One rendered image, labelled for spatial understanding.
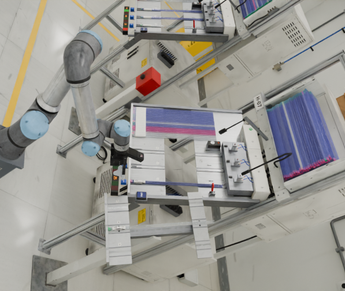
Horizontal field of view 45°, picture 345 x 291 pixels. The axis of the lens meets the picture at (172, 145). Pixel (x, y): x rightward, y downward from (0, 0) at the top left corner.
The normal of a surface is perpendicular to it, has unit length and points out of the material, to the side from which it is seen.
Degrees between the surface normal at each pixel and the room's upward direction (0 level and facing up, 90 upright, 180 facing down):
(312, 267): 90
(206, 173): 43
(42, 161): 0
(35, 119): 7
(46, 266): 0
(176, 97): 90
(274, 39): 90
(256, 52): 90
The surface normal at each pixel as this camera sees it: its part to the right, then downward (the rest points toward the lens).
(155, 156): 0.13, -0.64
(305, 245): -0.62, -0.49
